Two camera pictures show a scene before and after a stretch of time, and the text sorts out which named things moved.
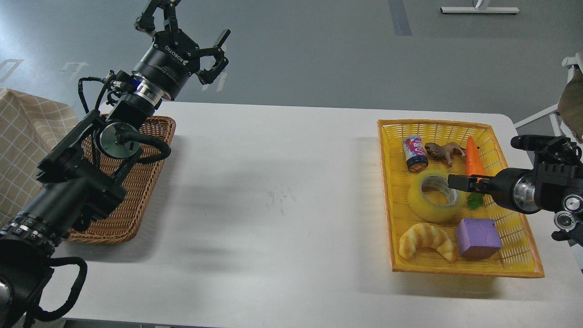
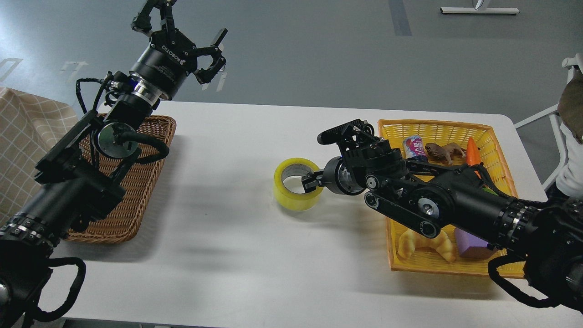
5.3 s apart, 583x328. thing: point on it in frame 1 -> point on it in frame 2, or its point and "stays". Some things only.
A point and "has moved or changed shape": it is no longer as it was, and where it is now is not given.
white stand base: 492,10 stays
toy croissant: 423,235 stays
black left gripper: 167,62 stays
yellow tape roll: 427,209 has moved or changed shape
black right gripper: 515,188 -> 336,176
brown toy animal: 444,151 stays
